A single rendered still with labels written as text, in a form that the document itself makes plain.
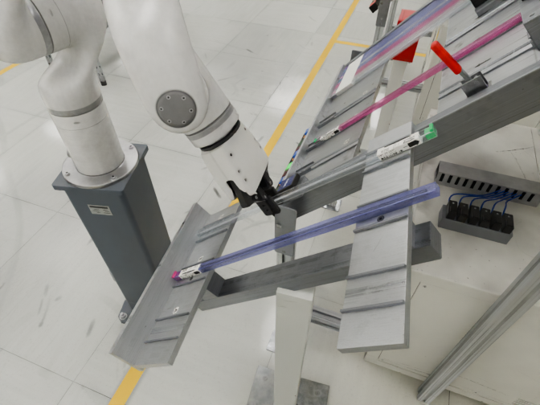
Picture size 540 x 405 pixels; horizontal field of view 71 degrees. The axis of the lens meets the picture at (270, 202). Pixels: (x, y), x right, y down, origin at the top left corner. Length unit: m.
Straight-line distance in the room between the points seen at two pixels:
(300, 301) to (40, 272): 1.41
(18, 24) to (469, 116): 0.75
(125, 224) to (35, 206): 1.10
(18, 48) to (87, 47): 0.13
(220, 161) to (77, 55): 0.46
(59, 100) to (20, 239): 1.20
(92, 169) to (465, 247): 0.93
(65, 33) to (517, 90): 0.77
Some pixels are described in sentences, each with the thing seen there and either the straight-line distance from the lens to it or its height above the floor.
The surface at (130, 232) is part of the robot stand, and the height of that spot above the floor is 0.52.
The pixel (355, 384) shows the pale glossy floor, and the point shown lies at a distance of 1.44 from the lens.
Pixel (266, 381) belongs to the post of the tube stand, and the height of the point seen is 0.01.
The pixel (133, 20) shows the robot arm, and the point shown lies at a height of 1.19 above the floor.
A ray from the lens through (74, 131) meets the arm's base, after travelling 0.96.
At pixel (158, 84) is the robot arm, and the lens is 0.46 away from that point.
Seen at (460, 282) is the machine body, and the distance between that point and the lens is 0.95.
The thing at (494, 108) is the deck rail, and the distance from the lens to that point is 0.65.
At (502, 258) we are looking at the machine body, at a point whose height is 0.62.
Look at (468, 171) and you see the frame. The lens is 1.15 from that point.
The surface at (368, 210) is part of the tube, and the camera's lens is 0.47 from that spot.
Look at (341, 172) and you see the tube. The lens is 0.57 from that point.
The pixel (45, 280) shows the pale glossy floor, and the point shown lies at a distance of 1.83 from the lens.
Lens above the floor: 1.35
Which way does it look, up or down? 47 degrees down
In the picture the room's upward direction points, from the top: straight up
